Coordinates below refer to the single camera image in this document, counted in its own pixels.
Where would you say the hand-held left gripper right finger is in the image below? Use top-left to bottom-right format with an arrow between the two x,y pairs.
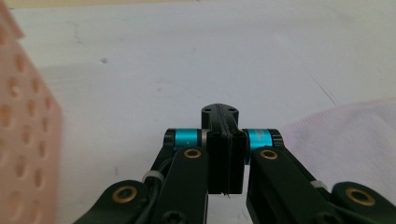
219,104 -> 338,224

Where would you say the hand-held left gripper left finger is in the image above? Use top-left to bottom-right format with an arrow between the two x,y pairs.
151,103 -> 231,224

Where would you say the lilac towel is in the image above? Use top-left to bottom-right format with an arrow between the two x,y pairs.
279,97 -> 396,206

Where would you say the pink plastic basket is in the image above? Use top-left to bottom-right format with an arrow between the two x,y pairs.
0,0 -> 64,224

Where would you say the white grid mat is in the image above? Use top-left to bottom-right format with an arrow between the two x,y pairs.
0,0 -> 396,224

